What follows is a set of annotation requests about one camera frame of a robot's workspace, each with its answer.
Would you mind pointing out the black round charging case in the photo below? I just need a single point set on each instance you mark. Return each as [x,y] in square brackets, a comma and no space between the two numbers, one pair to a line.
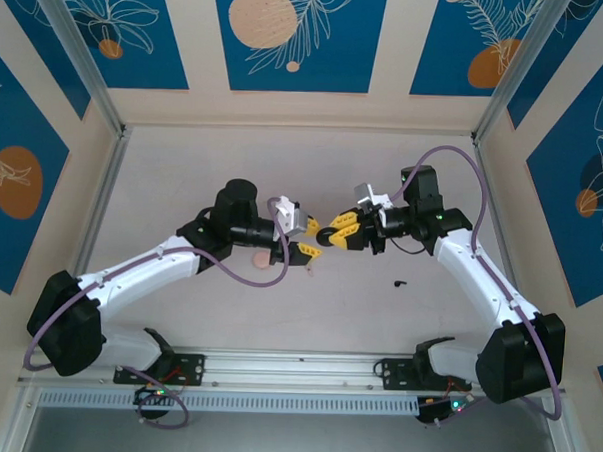
[326,237]

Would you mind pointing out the pink round charging case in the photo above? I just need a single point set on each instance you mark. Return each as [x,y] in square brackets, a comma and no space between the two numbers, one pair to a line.
[261,260]

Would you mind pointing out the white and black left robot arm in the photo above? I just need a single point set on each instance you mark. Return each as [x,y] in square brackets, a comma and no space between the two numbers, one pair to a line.
[139,269]

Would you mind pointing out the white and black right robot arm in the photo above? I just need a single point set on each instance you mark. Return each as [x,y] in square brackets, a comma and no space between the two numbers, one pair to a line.
[479,279]

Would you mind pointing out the white earbud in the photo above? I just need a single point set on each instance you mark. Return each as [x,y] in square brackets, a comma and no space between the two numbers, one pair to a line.
[309,271]

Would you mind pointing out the grey metal sheet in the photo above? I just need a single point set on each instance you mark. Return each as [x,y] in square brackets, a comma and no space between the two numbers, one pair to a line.
[292,441]

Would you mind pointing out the small controller board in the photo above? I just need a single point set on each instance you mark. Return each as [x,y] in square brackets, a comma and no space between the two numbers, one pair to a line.
[150,394]
[446,408]

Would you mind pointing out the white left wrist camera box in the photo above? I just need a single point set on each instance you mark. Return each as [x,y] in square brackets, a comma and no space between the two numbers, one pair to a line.
[292,218]

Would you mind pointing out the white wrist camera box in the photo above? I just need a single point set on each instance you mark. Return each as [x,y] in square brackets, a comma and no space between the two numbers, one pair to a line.
[292,218]
[365,195]

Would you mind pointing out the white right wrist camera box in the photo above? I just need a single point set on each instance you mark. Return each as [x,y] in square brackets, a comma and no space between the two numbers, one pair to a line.
[365,195]

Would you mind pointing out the aluminium side rail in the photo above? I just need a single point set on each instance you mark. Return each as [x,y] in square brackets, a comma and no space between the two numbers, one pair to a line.
[102,197]
[492,204]

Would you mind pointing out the long aluminium base rail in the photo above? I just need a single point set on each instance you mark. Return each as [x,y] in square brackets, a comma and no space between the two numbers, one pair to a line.
[295,368]

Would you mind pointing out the aluminium frame post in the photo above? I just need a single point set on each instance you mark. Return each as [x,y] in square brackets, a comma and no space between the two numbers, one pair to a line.
[519,60]
[74,46]

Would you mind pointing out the aluminium frame bar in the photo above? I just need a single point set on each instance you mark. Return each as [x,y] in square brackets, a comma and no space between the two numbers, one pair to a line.
[17,424]
[567,443]

